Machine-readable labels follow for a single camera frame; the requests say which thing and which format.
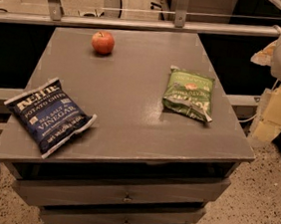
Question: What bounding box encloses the blue potato chip bag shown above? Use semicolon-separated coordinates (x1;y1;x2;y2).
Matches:
4;78;97;159

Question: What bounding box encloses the green potato chip bag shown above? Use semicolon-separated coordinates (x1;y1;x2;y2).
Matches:
161;67;215;123

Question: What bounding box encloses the grey drawer cabinet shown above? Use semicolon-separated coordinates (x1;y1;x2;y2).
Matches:
0;28;254;212

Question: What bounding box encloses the red apple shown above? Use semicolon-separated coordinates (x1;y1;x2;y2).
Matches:
92;31;115;55

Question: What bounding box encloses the middle grey drawer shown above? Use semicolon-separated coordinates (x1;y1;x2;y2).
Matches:
40;206;205;224

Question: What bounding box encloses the grey drawer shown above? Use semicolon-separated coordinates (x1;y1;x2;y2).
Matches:
40;206;205;224
12;177;230;207

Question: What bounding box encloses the top grey drawer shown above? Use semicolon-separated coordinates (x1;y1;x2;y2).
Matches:
12;177;230;207

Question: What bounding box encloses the metal railing frame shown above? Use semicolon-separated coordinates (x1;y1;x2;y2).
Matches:
0;0;281;37

